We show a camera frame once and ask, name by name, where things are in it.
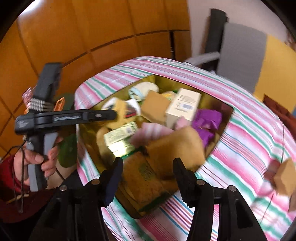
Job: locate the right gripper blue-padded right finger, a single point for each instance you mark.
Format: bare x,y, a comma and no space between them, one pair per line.
186,181

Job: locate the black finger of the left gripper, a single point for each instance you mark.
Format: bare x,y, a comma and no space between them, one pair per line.
89,116

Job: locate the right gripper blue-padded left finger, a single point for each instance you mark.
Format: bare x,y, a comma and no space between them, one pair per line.
111,179

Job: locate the large tan sponge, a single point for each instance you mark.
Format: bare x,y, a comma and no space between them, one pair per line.
184,143

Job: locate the green printed carton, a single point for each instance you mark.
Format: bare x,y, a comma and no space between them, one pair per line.
120,133

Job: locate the purple snack packet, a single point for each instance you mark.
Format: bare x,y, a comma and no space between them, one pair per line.
206,135
207,119

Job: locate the pink knitted sock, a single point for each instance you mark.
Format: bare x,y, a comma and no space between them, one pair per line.
154,131

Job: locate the white blue towel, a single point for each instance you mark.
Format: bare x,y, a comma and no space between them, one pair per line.
140,91

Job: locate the brown sponge slab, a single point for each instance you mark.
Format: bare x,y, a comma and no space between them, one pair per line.
154,107

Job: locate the white barcode carton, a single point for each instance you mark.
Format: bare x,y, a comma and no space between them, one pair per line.
185,104

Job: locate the yellow cracker packet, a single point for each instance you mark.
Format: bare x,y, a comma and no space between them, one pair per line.
170,95

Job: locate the tan sponge block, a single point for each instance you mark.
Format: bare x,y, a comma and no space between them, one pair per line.
284,179

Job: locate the person's left hand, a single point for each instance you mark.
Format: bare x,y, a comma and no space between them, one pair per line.
31,157

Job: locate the gold metal storage box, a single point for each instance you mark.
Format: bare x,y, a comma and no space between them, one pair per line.
140,190

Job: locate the orange wooden wardrobe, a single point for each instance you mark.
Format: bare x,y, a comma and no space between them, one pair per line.
87,37

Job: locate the striped pink green tablecloth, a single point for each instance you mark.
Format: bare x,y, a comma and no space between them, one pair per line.
250,150

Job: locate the grey yellow blue chair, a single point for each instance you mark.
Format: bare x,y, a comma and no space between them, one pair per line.
260,63

